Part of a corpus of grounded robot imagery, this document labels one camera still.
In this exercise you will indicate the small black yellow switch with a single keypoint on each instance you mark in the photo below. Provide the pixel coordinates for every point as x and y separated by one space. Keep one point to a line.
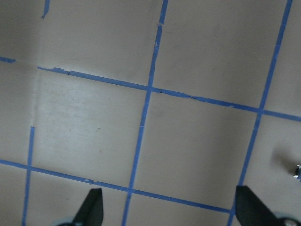
297 173

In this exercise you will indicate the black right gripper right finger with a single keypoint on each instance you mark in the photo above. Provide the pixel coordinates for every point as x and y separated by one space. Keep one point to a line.
251 211

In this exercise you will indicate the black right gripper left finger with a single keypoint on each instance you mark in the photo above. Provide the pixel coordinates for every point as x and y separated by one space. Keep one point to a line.
91 211

